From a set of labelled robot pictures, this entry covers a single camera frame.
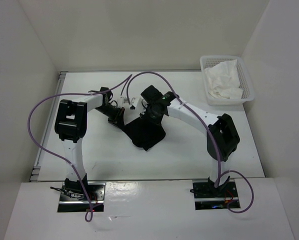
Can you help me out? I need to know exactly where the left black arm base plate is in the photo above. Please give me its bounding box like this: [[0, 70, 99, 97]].
[[57, 182, 106, 213]]

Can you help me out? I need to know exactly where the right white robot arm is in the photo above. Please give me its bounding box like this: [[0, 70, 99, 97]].
[[140, 85, 240, 197]]

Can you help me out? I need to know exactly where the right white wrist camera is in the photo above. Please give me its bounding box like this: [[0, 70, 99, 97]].
[[129, 97, 147, 114]]

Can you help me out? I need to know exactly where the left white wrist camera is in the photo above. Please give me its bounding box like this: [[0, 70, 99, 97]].
[[116, 96, 131, 109]]

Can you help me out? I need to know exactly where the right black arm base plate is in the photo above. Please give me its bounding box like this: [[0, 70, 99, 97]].
[[189, 179, 241, 210]]

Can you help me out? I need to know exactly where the white plastic laundry basket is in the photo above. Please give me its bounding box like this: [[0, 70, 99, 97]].
[[200, 55, 255, 106]]

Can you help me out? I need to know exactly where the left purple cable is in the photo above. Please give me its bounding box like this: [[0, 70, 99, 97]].
[[26, 73, 134, 223]]

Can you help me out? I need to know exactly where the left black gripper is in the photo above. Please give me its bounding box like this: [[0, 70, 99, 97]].
[[94, 104, 125, 131]]

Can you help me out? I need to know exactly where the black skirt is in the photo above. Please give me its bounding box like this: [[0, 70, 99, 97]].
[[123, 117, 166, 151]]

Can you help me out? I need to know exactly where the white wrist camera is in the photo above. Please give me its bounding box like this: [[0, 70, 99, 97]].
[[116, 96, 131, 109], [129, 97, 147, 114]]

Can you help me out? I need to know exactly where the white skirt in basket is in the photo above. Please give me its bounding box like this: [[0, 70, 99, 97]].
[[204, 59, 243, 99]]

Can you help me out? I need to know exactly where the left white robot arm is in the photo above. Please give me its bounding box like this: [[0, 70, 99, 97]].
[[54, 87, 125, 200]]

